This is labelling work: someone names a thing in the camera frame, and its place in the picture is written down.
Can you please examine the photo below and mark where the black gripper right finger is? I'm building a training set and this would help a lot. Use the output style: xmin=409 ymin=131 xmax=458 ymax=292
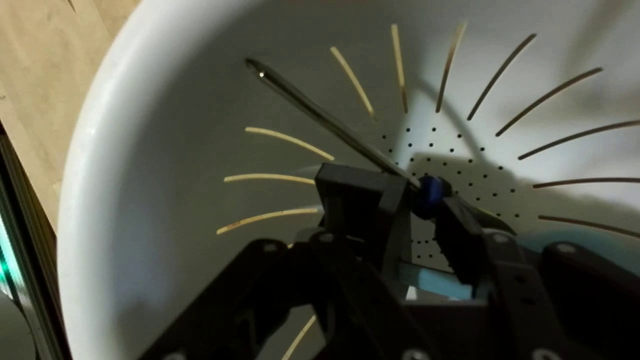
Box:
xmin=430 ymin=195 xmax=514 ymax=284

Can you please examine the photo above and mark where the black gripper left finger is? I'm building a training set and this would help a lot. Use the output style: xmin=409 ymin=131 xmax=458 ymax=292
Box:
xmin=315 ymin=162 xmax=411 ymax=267

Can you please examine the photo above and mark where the teal blue measuring spoon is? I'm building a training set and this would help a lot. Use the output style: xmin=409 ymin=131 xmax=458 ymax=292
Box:
xmin=401 ymin=176 xmax=474 ymax=299

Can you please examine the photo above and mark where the white plastic colander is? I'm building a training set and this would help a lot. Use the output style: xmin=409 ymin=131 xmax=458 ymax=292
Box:
xmin=59 ymin=0 xmax=640 ymax=360

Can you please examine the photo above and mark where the thin dark metal skewer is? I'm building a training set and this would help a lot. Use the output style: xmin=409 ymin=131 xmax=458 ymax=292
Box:
xmin=244 ymin=57 xmax=421 ymax=188

